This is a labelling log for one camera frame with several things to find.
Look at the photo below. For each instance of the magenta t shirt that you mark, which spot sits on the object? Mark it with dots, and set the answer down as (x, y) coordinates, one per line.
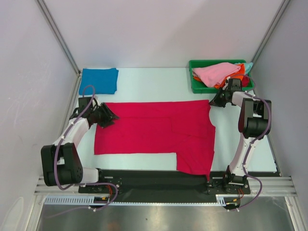
(183, 128)

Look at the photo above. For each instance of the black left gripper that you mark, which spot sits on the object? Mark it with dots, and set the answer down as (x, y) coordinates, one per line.
(109, 116)

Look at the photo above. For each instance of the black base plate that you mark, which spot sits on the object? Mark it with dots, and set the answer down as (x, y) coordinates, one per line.
(145, 186)

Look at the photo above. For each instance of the left aluminium frame post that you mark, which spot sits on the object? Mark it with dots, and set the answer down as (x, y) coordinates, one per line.
(57, 33)

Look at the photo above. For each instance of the right aluminium frame post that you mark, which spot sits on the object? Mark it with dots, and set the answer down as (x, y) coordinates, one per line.
(274, 23)

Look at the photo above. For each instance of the dark red t shirt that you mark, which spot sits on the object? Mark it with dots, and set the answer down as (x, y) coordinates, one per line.
(245, 81)

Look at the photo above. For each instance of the green plastic bin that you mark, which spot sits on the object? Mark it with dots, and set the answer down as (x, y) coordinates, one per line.
(208, 76)

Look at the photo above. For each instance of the folded blue t shirt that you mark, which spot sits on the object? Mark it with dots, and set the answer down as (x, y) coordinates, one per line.
(103, 80)

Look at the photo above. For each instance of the light blue t shirt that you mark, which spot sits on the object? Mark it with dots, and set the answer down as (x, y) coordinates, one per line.
(245, 66)

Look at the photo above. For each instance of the aluminium frame post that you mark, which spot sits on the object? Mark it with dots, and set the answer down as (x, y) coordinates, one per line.
(274, 23)
(57, 33)

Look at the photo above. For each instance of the aluminium front rail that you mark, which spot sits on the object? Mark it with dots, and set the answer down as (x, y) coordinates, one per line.
(271, 186)

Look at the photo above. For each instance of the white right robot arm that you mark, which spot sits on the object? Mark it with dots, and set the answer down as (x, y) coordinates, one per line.
(254, 123)

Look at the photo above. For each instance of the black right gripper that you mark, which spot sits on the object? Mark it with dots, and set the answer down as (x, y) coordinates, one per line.
(219, 98)

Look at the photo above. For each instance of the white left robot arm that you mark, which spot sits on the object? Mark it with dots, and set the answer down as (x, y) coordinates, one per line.
(60, 161)

